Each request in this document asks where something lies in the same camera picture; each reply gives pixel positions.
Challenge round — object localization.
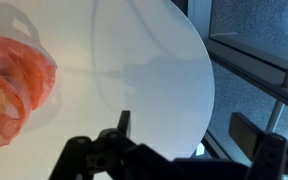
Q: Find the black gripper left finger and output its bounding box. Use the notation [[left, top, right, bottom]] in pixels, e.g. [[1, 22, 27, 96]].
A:
[[48, 110, 132, 180]]

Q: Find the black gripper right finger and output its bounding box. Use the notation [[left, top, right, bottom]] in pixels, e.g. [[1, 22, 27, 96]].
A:
[[229, 112, 288, 180]]

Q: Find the orange plastic bag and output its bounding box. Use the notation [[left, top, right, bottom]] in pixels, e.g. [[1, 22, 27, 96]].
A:
[[0, 36, 56, 147]]

